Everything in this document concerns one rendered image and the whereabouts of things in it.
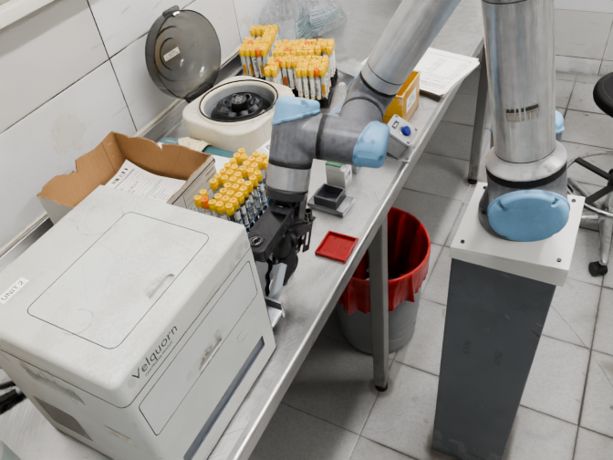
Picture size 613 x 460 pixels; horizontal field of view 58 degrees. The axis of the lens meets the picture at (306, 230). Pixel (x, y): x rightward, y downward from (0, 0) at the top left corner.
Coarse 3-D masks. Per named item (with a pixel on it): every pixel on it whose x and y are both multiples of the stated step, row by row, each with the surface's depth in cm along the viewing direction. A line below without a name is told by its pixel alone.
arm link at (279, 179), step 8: (272, 168) 91; (280, 168) 90; (288, 168) 97; (272, 176) 91; (280, 176) 90; (288, 176) 90; (296, 176) 90; (304, 176) 91; (272, 184) 91; (280, 184) 91; (288, 184) 90; (296, 184) 91; (304, 184) 92; (280, 192) 92; (288, 192) 91; (296, 192) 91; (304, 192) 94
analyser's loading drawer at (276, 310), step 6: (270, 300) 97; (276, 300) 96; (270, 306) 98; (276, 306) 97; (282, 306) 97; (270, 312) 97; (276, 312) 97; (282, 312) 97; (270, 318) 96; (276, 318) 96
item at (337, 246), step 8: (328, 232) 115; (336, 232) 115; (328, 240) 114; (336, 240) 114; (344, 240) 114; (352, 240) 113; (320, 248) 113; (328, 248) 112; (336, 248) 112; (344, 248) 112; (352, 248) 111; (328, 256) 110; (336, 256) 110; (344, 256) 110
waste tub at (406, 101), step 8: (416, 72) 141; (408, 80) 144; (416, 80) 140; (408, 88) 136; (416, 88) 141; (400, 96) 133; (408, 96) 137; (416, 96) 143; (392, 104) 136; (400, 104) 135; (408, 104) 139; (416, 104) 145; (392, 112) 137; (400, 112) 136; (408, 112) 141; (384, 120) 140; (408, 120) 142
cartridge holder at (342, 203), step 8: (328, 184) 122; (320, 192) 121; (328, 192) 123; (336, 192) 122; (344, 192) 120; (312, 200) 122; (320, 200) 119; (328, 200) 118; (336, 200) 118; (344, 200) 121; (352, 200) 121; (320, 208) 121; (328, 208) 119; (336, 208) 119; (344, 208) 119
